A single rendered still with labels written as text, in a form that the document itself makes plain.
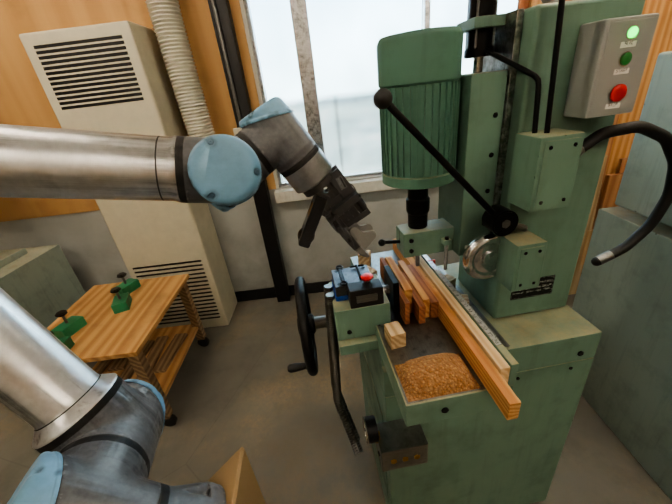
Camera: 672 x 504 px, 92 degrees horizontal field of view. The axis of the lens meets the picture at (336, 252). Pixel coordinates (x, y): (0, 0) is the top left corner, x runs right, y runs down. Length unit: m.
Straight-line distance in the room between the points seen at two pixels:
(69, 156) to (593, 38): 0.84
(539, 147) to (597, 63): 0.17
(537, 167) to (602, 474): 1.34
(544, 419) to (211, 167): 1.13
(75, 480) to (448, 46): 0.92
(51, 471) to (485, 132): 0.94
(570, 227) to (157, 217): 1.99
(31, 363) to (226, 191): 0.44
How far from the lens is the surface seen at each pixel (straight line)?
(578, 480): 1.77
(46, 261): 2.73
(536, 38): 0.82
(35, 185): 0.52
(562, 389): 1.17
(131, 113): 2.10
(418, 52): 0.74
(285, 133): 0.61
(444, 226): 0.90
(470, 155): 0.82
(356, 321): 0.80
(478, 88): 0.81
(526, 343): 0.98
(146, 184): 0.48
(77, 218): 2.84
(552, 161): 0.78
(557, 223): 0.96
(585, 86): 0.84
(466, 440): 1.17
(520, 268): 0.83
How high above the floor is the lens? 1.43
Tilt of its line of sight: 27 degrees down
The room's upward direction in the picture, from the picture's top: 7 degrees counter-clockwise
